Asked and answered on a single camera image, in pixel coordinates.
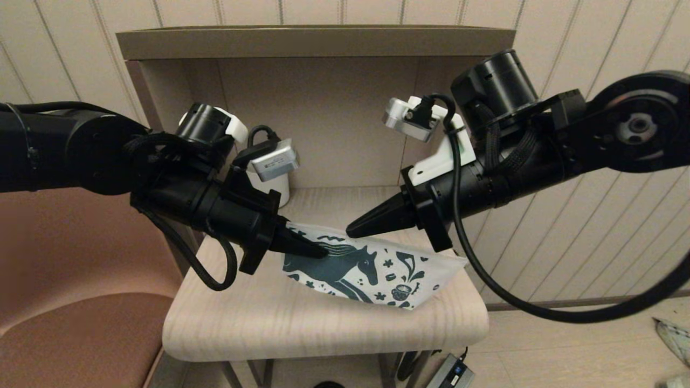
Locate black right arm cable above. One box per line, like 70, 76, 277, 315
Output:
418, 94, 690, 324

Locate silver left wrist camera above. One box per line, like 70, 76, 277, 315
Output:
237, 137, 300, 183

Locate white right camera bracket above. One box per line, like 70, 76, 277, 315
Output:
408, 97, 478, 187

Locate grey power adapter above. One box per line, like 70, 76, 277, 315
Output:
426, 352, 477, 388

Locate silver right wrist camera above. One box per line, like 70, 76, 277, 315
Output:
382, 96, 449, 144

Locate white ceramic mug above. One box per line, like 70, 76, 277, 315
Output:
246, 171, 291, 209

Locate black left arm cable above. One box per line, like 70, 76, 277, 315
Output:
131, 125, 281, 292

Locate light wood desk with hutch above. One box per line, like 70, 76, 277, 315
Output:
116, 26, 516, 388

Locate pale floor object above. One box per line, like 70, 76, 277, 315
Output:
654, 373, 690, 388

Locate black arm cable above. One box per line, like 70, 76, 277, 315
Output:
131, 125, 281, 292
418, 94, 690, 324

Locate white horse-print zip pouch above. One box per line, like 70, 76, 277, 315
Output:
281, 221, 469, 312

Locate pink upholstered chair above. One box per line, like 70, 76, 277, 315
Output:
0, 186, 187, 388

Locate patterned fabric item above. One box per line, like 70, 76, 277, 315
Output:
651, 317, 690, 369

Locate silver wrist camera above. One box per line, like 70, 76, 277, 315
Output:
237, 137, 300, 183
382, 96, 449, 144

